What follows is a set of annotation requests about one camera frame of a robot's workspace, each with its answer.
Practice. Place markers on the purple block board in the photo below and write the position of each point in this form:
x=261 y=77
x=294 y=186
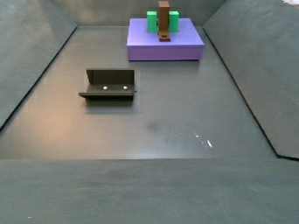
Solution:
x=144 y=47

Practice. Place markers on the brown upright bracket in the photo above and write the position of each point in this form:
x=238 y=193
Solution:
x=163 y=21

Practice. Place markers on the black U-shaped holder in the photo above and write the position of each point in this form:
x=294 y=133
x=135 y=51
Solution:
x=110 y=83

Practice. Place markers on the green block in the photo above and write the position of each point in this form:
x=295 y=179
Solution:
x=152 y=27

